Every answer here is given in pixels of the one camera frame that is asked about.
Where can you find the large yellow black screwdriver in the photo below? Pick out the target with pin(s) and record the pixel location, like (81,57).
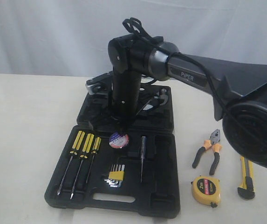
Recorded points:
(73,153)

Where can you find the black handled claw hammer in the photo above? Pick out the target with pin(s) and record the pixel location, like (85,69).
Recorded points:
(163,97)

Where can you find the small yellow black screwdriver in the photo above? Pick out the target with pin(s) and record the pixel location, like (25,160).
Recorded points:
(94,152)

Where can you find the clear handled tester screwdriver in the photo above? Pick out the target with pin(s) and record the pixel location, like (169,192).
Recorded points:
(142,155)

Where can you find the yellow utility knife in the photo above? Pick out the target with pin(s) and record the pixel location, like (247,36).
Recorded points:
(246,189)

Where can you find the silver adjustable wrench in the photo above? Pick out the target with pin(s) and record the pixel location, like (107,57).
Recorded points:
(148,107)

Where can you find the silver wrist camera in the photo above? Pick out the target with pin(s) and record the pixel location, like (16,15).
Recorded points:
(100,84)

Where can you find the white backdrop curtain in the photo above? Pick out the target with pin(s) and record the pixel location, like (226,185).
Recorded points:
(71,37)

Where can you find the black plastic tool case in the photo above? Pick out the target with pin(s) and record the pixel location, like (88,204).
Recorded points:
(156,196)

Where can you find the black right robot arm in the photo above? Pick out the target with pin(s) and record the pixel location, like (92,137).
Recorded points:
(239,90)

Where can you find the middle yellow black screwdriver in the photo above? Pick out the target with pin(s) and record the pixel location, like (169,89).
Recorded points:
(84,155)

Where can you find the orange black handled pliers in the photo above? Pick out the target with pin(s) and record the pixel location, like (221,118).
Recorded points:
(212,143)

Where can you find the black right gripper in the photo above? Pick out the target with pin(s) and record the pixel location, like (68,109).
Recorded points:
(100,118)

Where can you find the hex key set yellow holder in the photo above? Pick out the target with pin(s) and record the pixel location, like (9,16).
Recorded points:
(116,175)

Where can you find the black electrical tape roll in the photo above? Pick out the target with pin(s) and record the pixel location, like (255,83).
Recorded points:
(118,141)

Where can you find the yellow measuring tape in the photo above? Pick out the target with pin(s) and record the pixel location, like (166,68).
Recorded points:
(206,190)

